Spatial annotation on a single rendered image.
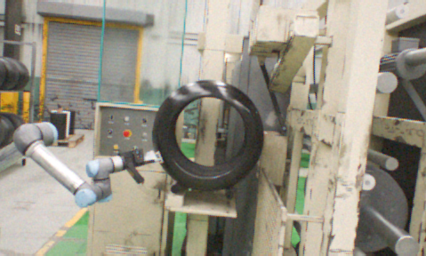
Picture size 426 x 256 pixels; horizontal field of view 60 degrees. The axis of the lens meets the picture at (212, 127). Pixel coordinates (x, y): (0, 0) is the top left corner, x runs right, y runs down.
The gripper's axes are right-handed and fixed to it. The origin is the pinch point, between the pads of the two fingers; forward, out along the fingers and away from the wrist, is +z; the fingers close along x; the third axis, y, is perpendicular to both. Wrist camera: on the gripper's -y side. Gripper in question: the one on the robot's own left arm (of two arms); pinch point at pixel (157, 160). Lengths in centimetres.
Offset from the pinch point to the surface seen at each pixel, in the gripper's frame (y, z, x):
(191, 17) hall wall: 417, 550, 636
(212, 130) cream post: 12.1, 44.5, 8.5
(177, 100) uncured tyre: 26.5, 9.3, -14.9
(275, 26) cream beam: 42, 29, -69
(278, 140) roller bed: -3, 69, -19
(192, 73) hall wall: 264, 542, 681
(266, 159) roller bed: -12, 63, -12
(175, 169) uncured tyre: -6.2, 6.1, -4.7
